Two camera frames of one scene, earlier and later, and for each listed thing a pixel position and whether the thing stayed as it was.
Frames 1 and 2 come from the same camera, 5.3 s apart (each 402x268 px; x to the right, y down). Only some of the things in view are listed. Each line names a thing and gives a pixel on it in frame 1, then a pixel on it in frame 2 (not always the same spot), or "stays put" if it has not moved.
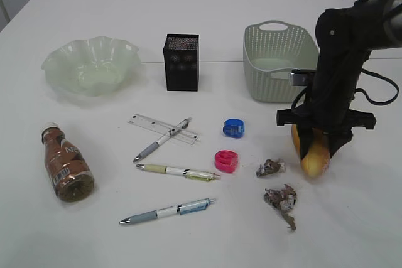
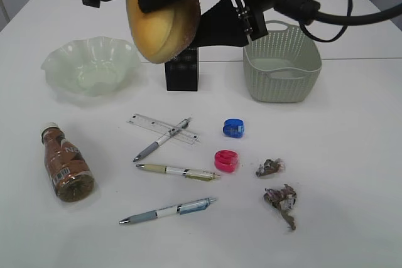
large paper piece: x=284 y=199 stays put
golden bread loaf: x=316 y=159 → x=164 y=33
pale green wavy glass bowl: x=93 y=66 stays put
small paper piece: x=270 y=167 stays put
